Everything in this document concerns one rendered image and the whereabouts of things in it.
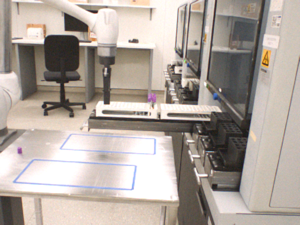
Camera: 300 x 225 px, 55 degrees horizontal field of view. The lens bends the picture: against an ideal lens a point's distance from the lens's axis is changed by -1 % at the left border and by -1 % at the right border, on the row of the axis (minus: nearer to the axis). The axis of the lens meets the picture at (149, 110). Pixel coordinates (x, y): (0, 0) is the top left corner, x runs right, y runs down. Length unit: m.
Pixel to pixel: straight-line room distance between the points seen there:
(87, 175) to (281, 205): 0.59
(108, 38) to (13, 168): 0.69
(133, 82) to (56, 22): 1.59
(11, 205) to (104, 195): 0.89
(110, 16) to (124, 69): 3.65
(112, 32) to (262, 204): 0.91
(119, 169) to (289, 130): 0.51
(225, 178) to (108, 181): 0.40
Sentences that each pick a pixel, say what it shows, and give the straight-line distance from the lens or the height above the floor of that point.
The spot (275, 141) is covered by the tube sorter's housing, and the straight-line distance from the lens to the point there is 0.87.
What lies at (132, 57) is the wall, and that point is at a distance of 4.92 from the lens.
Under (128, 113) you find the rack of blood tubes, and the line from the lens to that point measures 1.50.
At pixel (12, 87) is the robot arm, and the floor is 0.92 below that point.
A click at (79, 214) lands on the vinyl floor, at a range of 2.11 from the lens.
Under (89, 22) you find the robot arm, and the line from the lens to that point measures 1.51.
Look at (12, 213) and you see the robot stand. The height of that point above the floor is 0.32.
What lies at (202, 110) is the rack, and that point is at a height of 0.86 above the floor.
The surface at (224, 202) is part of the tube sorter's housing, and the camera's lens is 0.99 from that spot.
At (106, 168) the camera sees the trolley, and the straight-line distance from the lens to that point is 0.95.
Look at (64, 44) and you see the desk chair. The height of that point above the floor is 0.93.
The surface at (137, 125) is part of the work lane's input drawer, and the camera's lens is 1.40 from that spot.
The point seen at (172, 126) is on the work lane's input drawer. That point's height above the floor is 0.79.
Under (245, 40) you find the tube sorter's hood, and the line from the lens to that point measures 1.01.
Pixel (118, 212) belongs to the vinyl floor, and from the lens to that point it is 2.11.
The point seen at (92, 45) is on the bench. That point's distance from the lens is 4.26.
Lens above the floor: 1.28
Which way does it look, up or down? 18 degrees down
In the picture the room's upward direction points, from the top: 3 degrees clockwise
